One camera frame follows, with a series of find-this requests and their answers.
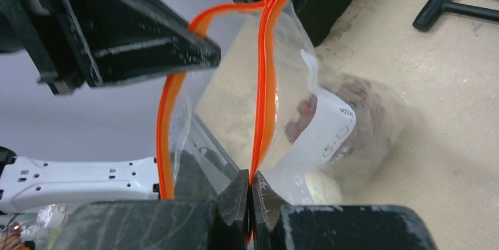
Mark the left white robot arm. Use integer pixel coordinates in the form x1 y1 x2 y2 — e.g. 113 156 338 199
1 0 221 214

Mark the clear orange-zip bag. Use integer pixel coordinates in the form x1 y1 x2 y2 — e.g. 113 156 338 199
156 0 408 205

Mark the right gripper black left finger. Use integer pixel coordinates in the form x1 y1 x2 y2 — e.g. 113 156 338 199
54 170 249 249

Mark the white radish with leaves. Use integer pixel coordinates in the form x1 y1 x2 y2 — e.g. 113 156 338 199
305 169 342 205

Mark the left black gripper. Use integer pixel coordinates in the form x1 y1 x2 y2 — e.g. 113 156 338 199
1 0 221 95

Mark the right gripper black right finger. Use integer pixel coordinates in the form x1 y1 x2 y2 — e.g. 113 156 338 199
250 172 437 249

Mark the black T-handle tool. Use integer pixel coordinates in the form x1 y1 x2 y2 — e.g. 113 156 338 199
412 0 498 32

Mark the dark red grape bunch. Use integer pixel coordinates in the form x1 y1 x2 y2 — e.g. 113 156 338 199
284 75 399 165

